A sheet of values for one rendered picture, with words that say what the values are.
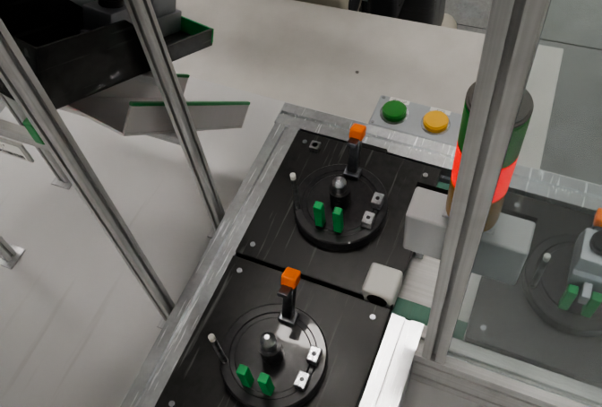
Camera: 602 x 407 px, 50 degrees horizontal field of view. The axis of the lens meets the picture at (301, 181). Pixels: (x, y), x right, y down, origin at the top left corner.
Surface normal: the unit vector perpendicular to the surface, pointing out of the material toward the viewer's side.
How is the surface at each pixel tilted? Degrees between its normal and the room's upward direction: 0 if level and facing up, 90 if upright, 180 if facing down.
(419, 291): 0
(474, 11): 0
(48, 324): 0
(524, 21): 90
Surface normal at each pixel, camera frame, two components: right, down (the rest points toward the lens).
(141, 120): 0.84, 0.41
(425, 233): -0.38, 0.78
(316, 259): -0.09, -0.56
